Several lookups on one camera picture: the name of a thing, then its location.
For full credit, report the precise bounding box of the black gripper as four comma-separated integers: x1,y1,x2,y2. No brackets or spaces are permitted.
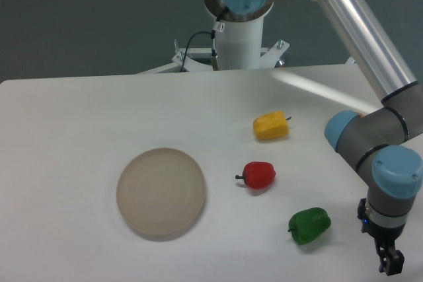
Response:
357,198,405,276

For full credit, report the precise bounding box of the red toy bell pepper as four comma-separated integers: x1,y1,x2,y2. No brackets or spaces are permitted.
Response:
235,161,276,190

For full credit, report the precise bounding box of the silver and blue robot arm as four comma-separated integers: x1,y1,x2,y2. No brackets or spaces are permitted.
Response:
204,0,422,275

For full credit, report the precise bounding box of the green toy bell pepper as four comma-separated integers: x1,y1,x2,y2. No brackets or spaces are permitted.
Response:
288,207,331,246

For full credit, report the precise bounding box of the yellow toy bell pepper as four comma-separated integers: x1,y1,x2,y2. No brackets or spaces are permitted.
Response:
252,111,291,141

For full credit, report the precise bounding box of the beige round plate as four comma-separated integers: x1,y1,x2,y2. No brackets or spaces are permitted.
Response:
116,148,207,240

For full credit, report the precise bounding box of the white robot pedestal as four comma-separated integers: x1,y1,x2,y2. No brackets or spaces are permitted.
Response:
204,0,273,71

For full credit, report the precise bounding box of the white pedestal base frame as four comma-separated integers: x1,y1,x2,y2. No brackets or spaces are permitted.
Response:
137,39,356,75

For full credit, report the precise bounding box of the black cable with connector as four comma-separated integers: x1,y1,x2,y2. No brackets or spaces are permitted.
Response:
180,6,231,72

